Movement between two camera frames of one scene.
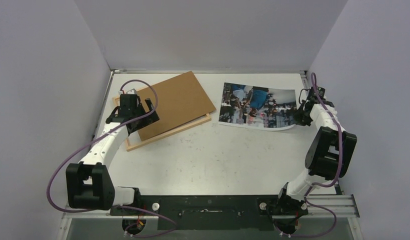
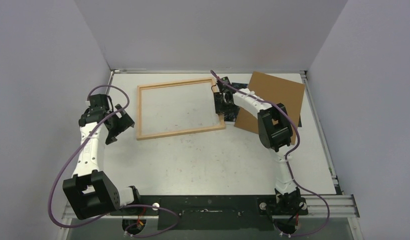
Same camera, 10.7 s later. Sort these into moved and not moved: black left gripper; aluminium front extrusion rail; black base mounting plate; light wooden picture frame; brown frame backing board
Moved: light wooden picture frame; brown frame backing board; black left gripper
Not moved: black base mounting plate; aluminium front extrusion rail
